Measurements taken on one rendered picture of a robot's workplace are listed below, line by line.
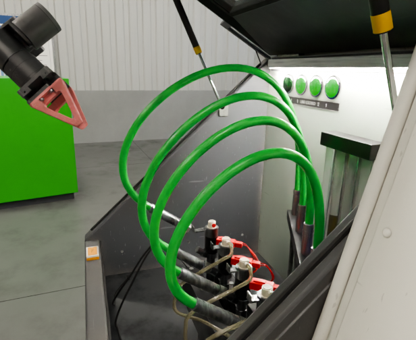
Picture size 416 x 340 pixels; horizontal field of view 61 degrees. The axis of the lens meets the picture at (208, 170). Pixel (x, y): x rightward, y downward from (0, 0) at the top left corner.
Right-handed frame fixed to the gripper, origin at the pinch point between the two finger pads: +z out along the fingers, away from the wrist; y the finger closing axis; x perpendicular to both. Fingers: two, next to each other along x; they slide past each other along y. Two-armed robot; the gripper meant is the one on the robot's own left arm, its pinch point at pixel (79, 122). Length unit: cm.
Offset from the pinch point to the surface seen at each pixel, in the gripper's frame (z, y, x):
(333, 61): 25, 1, -44
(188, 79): 8.2, -3.1, -19.2
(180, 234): 22.9, -22.8, -0.4
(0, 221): -47, 288, 137
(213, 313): 34.6, -19.1, 4.5
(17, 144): -92, 306, 78
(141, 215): 19.1, -7.1, 3.3
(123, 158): 10.1, -1.7, -0.9
